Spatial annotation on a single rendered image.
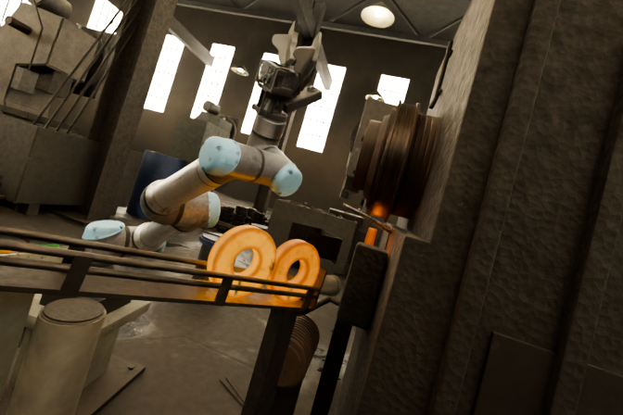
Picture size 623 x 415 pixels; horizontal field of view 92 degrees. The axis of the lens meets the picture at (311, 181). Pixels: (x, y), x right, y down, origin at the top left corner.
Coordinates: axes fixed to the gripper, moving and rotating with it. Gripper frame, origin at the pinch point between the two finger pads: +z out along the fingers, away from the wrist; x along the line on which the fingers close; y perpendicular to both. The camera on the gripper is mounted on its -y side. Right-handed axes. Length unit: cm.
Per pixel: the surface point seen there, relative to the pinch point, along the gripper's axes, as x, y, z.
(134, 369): 14, 16, -141
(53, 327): -8, 43, -67
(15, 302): 4, 48, -72
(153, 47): 317, -62, -81
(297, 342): -33, -3, -67
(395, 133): -7.3, -41.7, -17.6
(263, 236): -18.8, 8.2, -41.0
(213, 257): -19, 19, -44
